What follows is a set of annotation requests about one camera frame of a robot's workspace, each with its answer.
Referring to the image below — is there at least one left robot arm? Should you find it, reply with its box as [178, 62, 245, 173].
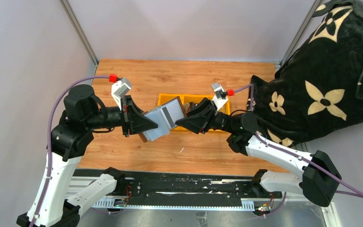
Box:
[17, 84, 158, 227]

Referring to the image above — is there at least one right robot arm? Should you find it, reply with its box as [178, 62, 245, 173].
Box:
[175, 98, 342, 207]

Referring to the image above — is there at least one middle yellow bin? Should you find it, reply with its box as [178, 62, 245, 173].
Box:
[182, 94, 206, 113]

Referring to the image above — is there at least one yellow bin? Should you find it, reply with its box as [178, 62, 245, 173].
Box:
[157, 93, 183, 106]
[182, 94, 206, 113]
[208, 100, 231, 132]

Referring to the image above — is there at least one right yellow bin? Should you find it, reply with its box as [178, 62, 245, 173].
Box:
[208, 100, 231, 132]

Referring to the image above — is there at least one left yellow bin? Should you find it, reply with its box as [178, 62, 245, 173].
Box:
[157, 93, 183, 106]

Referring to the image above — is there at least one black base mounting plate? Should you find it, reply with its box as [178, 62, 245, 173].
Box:
[93, 171, 283, 211]

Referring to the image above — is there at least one black floral blanket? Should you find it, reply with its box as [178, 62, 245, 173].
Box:
[251, 0, 363, 147]

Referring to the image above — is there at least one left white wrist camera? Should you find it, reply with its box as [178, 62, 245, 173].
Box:
[111, 78, 132, 109]

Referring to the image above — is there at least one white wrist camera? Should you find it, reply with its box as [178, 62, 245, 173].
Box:
[111, 78, 132, 109]
[211, 82, 228, 111]

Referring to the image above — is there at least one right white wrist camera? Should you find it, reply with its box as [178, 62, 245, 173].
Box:
[211, 82, 228, 111]

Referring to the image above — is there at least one aluminium frame rail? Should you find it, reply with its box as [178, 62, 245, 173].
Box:
[37, 175, 343, 227]

